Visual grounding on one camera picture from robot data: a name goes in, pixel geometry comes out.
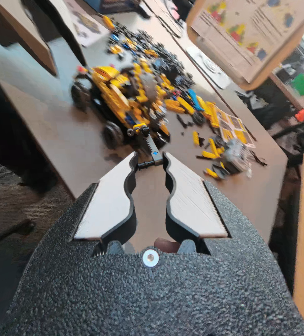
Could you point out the grey toothed rack brick assembly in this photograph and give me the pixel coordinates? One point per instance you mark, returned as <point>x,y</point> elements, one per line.
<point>152,151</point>

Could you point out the grey desk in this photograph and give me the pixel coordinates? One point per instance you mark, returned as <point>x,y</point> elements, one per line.
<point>62,131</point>

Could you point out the blue brick separator tool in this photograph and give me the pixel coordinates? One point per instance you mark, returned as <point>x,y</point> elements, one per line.
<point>195,101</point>

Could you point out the instruction booklet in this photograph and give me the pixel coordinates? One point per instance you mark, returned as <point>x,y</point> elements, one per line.
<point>86,26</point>

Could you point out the black rubber tyre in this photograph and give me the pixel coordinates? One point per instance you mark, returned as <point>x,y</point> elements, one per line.
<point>199,118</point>

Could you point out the white flat stand base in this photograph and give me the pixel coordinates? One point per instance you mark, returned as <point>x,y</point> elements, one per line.
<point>207,65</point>

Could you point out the wooden board with instruction sheet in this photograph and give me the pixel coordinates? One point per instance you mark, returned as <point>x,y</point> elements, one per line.
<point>246,39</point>

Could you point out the yellow sticker sheet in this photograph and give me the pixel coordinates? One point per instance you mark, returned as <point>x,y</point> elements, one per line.
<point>233,128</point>

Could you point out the person's right hand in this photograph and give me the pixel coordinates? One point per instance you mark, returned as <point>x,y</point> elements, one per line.
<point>167,245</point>

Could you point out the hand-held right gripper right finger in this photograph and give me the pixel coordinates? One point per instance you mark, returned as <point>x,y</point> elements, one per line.
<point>193,204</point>

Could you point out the grey battery box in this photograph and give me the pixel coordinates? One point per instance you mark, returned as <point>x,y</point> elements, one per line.
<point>235,154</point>

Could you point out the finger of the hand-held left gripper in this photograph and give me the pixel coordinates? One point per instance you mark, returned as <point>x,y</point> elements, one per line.
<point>62,15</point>
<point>23,26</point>

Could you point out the yellow brick toy vehicle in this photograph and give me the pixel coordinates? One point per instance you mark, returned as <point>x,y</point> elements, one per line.
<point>115,97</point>

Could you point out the black office chair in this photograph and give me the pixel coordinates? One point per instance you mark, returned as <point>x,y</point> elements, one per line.
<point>272,110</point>

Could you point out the yellow rectangular panel piece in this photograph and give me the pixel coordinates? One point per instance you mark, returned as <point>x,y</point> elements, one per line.
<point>212,115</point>

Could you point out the pile of loose brick pieces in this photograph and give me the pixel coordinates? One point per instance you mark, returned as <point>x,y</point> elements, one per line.
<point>162,68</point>

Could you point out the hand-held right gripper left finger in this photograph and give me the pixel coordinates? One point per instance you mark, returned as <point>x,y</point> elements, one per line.
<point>107,204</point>

